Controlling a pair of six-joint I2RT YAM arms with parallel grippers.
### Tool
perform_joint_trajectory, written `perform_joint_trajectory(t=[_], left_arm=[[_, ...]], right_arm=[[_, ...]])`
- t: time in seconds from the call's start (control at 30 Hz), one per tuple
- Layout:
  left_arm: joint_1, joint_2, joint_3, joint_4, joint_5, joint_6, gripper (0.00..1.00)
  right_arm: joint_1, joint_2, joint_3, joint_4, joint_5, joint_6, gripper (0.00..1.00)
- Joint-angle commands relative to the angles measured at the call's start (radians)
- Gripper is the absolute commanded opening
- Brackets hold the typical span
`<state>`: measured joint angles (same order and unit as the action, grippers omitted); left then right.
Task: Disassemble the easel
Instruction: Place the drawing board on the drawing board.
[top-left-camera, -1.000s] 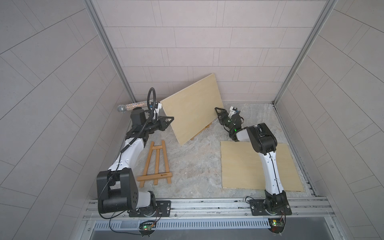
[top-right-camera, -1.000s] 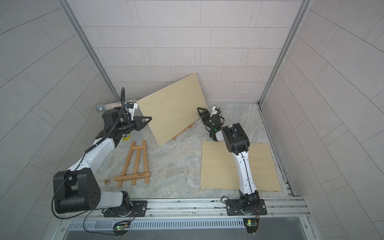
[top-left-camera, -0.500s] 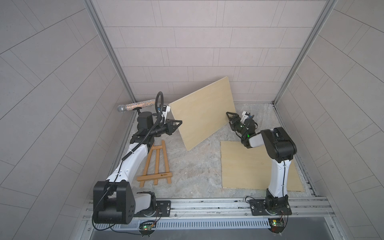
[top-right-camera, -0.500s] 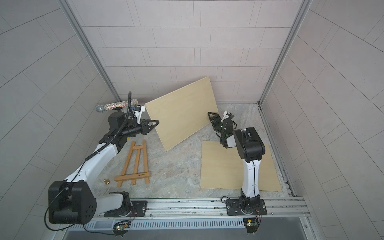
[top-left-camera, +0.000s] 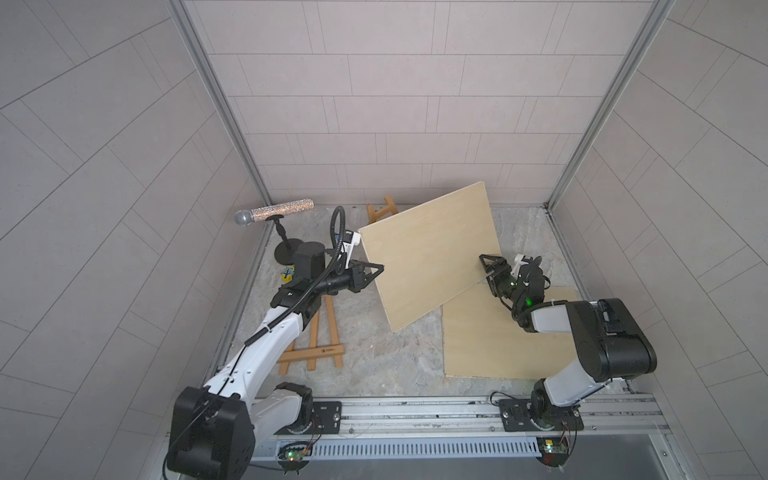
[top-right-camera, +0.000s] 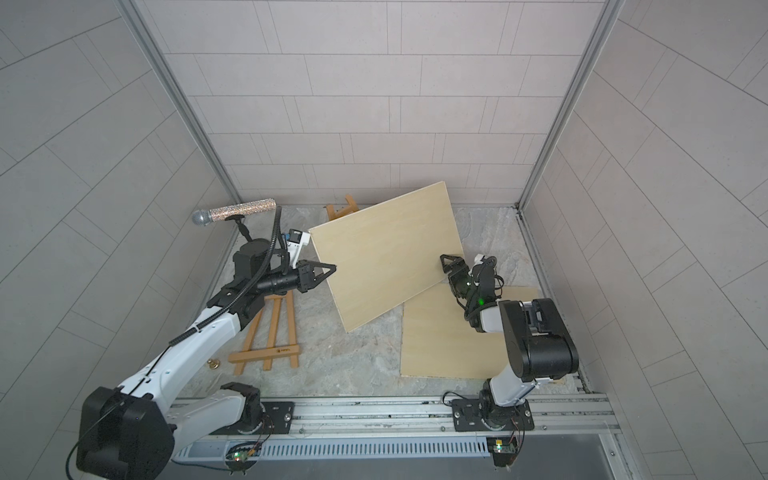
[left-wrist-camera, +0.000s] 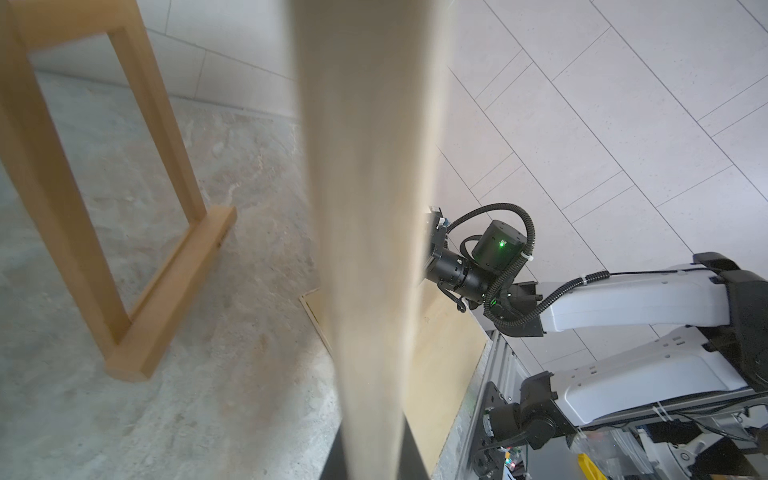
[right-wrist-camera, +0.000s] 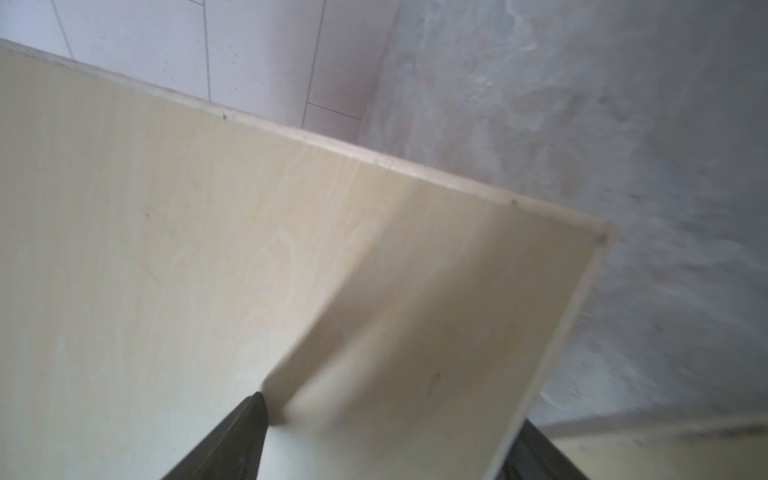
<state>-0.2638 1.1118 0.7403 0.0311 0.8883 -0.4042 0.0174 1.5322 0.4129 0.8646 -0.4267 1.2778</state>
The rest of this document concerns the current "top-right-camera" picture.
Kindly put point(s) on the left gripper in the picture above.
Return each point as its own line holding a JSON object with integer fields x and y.
{"x": 305, "y": 276}

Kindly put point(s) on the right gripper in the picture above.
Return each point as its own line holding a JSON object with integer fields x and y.
{"x": 456, "y": 276}

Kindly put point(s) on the wooden easel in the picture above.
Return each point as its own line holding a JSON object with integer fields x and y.
{"x": 270, "y": 338}
{"x": 334, "y": 213}

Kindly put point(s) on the plywood board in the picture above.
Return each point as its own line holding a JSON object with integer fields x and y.
{"x": 387, "y": 253}
{"x": 437, "y": 342}

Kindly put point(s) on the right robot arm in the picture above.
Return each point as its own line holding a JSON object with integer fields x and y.
{"x": 538, "y": 345}

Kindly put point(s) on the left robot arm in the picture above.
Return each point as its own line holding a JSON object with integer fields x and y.
{"x": 134, "y": 430}

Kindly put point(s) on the black microphone stand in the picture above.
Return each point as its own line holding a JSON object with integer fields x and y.
{"x": 244, "y": 231}

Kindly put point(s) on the glitter microphone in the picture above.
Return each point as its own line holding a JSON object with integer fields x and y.
{"x": 207, "y": 216}

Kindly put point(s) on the right circuit board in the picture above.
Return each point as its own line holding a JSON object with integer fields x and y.
{"x": 503, "y": 451}

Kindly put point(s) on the circuit board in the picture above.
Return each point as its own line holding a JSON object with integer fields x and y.
{"x": 241, "y": 457}
{"x": 503, "y": 451}

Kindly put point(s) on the left circuit board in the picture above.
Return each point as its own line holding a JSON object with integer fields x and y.
{"x": 241, "y": 457}

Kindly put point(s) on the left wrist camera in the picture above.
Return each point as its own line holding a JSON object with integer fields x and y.
{"x": 295, "y": 240}

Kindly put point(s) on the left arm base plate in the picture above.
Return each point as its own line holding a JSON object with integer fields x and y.
{"x": 276, "y": 419}

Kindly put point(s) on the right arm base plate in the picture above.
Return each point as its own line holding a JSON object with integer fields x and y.
{"x": 476, "y": 415}

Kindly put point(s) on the aluminium mounting rail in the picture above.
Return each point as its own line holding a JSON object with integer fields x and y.
{"x": 356, "y": 428}

